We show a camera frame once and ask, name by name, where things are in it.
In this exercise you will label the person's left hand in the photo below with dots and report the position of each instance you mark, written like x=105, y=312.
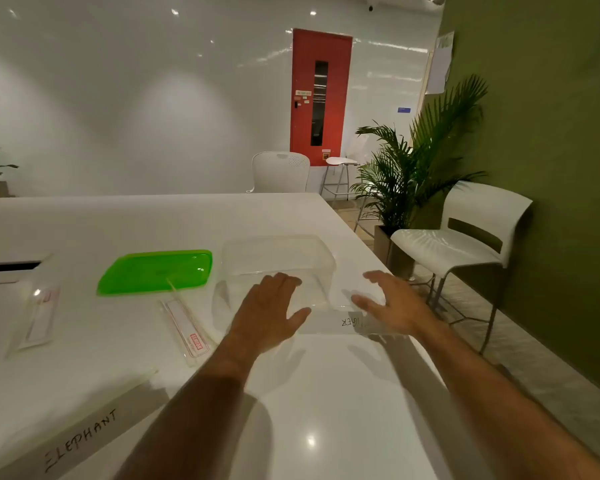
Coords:
x=265, y=319

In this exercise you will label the person's right hand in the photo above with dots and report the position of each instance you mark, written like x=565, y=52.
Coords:
x=400, y=309

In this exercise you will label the large clear plastic container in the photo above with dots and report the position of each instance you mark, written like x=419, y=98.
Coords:
x=280, y=254

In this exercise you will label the green plastic lid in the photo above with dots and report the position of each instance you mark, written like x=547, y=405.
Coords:
x=155, y=272

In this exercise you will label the person's left forearm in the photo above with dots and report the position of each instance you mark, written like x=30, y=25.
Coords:
x=195, y=419

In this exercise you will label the person's right forearm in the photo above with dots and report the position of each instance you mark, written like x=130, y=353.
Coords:
x=505, y=419

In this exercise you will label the green palm plant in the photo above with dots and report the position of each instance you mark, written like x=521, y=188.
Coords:
x=405, y=184

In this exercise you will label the white chair with metal legs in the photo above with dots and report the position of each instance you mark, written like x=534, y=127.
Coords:
x=480, y=204

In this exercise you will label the white perforated chair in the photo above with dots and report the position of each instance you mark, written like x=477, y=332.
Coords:
x=280, y=174

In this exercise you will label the white bar stool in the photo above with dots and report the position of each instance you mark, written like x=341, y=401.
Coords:
x=341, y=160

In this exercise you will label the white paper poster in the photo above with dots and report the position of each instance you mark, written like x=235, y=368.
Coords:
x=440, y=64

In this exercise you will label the red door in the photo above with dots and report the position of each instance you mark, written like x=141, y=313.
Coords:
x=302, y=69

